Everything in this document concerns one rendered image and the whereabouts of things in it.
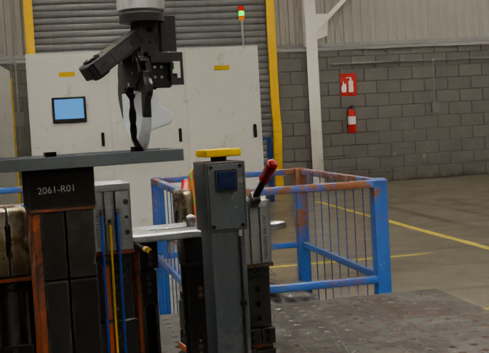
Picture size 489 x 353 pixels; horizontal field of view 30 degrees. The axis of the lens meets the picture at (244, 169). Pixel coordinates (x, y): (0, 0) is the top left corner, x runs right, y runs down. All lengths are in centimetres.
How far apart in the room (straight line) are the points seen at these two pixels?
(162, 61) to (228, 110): 821
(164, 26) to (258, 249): 45
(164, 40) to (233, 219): 31
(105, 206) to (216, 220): 22
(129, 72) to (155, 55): 5
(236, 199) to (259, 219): 20
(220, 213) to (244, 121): 823
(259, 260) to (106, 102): 789
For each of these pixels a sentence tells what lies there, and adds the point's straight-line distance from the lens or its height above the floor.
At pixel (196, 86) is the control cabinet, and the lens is 959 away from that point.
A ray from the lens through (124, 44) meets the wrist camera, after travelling 143.
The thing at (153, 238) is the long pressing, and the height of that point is 99.
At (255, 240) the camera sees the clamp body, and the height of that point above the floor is 99.
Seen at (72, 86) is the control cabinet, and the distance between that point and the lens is 948.
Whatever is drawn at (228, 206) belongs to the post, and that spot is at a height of 107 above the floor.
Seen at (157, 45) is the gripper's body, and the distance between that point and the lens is 147.
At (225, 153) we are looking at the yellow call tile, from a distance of 146.
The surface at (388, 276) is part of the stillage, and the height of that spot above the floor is 56.
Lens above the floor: 120
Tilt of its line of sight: 3 degrees down
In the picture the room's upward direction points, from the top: 3 degrees counter-clockwise
